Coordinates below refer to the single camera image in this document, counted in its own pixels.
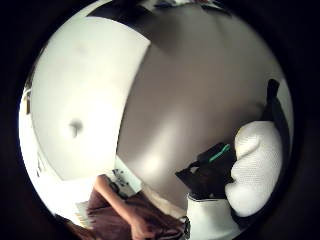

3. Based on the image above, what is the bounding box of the dark ceiling beam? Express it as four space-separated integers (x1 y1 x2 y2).
87 1 158 38

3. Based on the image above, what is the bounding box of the pale panel with dark marks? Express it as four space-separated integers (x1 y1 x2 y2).
111 155 144 198

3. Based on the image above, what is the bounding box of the white textured soft object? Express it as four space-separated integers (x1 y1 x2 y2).
224 120 284 218

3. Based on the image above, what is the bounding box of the person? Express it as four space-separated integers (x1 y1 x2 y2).
54 186 191 240

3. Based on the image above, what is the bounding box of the round ceiling fixture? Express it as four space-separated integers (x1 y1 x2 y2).
68 118 84 138

